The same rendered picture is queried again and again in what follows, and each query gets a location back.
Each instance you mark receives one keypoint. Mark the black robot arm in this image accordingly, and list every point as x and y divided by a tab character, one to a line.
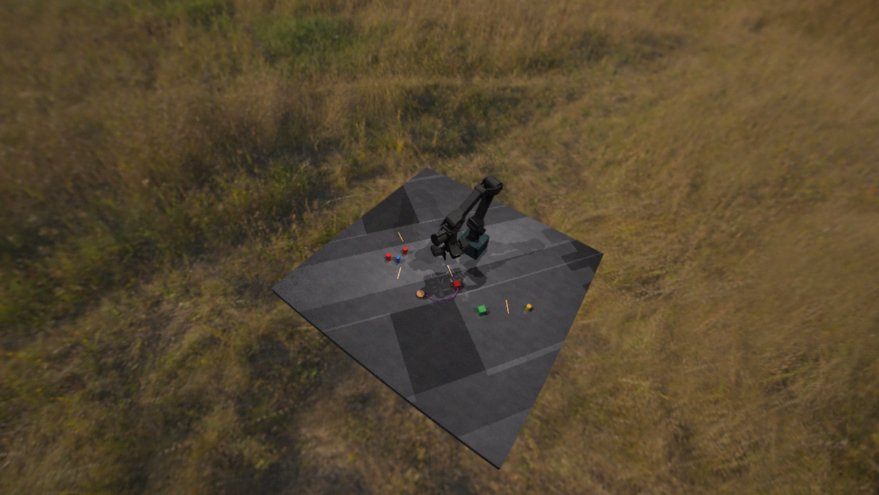
456	218

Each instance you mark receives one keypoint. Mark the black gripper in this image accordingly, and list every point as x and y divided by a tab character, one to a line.
437	250

